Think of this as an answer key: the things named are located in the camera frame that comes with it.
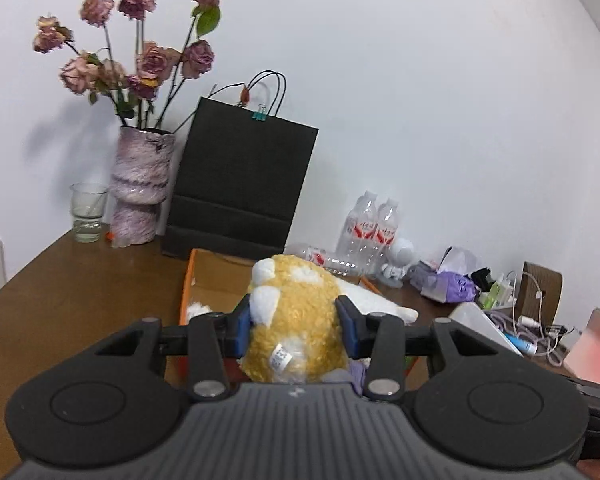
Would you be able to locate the white plastic case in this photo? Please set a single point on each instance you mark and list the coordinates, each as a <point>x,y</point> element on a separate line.
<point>475,322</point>

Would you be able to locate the white fluffy ball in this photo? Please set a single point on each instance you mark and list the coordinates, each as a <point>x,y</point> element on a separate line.
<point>200,310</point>

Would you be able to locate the clear water bottle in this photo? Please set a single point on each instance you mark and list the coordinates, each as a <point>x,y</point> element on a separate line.
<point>386,232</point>
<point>320,257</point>
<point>360,230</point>

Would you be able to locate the teal binder clip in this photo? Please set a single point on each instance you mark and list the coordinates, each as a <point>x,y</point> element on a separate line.
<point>258,116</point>

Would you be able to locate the clear glass cup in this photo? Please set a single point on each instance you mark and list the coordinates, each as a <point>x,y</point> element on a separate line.
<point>87,210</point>

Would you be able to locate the yellow plush toy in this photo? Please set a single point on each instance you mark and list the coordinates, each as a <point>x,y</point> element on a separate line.
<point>300,310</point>

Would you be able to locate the orange clip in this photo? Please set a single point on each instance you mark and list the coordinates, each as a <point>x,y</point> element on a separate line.
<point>245,95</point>

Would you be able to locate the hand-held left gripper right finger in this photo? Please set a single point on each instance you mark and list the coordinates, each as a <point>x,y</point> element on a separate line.
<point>349,332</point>

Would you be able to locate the white plush cloth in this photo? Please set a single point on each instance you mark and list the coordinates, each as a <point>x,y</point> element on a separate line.
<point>380,305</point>

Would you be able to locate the black paper bag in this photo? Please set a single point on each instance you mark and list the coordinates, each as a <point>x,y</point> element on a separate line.
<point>240,170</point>

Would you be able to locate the brown cardboard stand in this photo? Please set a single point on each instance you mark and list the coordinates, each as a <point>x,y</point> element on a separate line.
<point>550,300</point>

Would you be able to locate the small black object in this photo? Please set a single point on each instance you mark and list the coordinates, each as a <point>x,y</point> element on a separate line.
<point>481,277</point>

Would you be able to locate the purple tissue pack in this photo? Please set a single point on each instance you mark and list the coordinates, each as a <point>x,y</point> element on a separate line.
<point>447,287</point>

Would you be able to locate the dried pink rose bouquet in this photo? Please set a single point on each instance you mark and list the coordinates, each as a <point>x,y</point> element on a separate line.
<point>152,60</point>

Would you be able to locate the white robot speaker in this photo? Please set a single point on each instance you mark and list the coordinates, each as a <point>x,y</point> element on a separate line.
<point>401,250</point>

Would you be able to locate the pink box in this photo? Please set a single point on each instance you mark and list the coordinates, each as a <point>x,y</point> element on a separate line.
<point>597,355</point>

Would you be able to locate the small green bottle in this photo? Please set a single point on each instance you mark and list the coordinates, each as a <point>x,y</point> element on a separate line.
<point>497,292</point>

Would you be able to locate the orange cardboard box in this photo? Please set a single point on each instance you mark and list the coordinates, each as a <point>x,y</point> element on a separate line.
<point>215,280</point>

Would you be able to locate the blue white tube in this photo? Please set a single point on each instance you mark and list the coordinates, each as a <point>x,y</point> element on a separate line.
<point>522,345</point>

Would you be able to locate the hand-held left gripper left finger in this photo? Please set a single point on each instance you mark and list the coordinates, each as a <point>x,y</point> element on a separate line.
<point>237,330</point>

